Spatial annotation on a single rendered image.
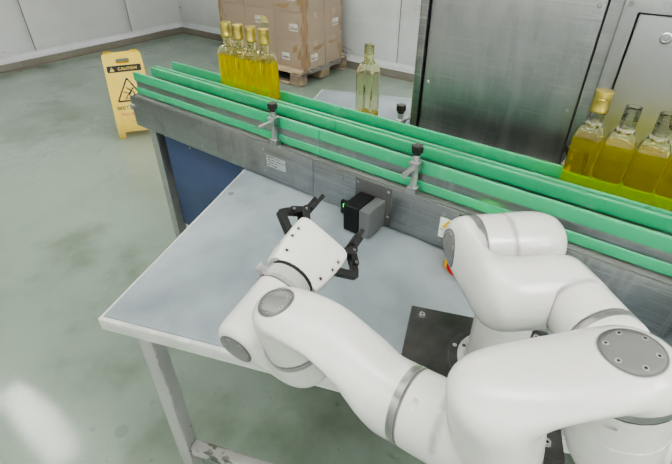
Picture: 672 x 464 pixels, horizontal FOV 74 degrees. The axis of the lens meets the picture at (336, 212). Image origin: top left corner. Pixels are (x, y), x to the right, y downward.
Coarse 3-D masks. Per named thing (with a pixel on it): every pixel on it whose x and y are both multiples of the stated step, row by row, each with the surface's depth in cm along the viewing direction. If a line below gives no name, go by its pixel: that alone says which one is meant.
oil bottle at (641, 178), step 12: (648, 144) 87; (660, 144) 86; (636, 156) 89; (648, 156) 87; (660, 156) 86; (636, 168) 89; (648, 168) 88; (660, 168) 87; (624, 180) 92; (636, 180) 90; (648, 180) 89; (624, 192) 93; (636, 192) 91; (648, 192) 90
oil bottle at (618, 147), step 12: (612, 132) 91; (624, 132) 89; (636, 132) 90; (612, 144) 90; (624, 144) 89; (636, 144) 90; (600, 156) 93; (612, 156) 91; (624, 156) 90; (600, 168) 94; (612, 168) 92; (624, 168) 91; (600, 180) 95; (612, 180) 93; (612, 192) 94
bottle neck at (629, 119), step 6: (630, 108) 87; (636, 108) 87; (642, 108) 87; (624, 114) 88; (630, 114) 87; (636, 114) 87; (624, 120) 89; (630, 120) 88; (636, 120) 88; (618, 126) 91; (624, 126) 89; (630, 126) 88
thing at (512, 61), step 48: (432, 0) 119; (480, 0) 111; (528, 0) 104; (576, 0) 99; (624, 0) 93; (432, 48) 123; (480, 48) 116; (528, 48) 109; (576, 48) 103; (432, 96) 130; (480, 96) 122; (528, 96) 114; (576, 96) 107; (528, 144) 120
